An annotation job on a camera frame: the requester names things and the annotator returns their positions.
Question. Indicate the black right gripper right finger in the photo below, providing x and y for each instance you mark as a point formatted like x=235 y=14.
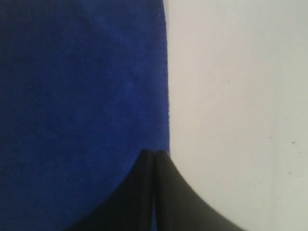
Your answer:
x=178 y=207

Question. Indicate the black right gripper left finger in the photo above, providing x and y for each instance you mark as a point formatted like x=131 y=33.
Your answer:
x=130 y=206

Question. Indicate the blue towel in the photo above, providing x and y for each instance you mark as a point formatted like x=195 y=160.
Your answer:
x=83 y=89

